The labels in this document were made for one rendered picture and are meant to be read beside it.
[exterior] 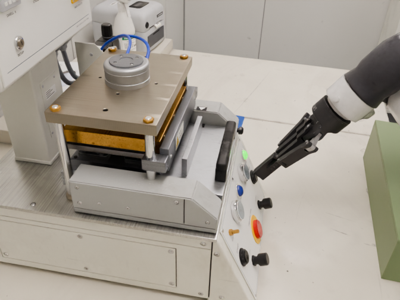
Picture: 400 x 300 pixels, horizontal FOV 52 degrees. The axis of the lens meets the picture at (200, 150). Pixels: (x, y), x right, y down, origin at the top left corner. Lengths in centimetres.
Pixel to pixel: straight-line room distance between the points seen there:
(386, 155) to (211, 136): 44
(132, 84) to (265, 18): 250
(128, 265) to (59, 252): 14
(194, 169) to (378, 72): 37
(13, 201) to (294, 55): 269
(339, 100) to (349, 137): 54
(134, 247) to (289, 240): 37
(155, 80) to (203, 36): 254
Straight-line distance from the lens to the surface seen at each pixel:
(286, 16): 314
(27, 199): 80
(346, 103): 81
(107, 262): 81
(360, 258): 96
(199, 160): 77
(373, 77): 80
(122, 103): 67
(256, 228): 88
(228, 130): 79
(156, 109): 65
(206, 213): 66
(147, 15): 164
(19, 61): 68
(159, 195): 65
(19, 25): 68
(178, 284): 80
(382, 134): 114
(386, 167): 103
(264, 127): 131
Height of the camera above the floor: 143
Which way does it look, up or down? 35 degrees down
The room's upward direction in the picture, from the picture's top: 2 degrees clockwise
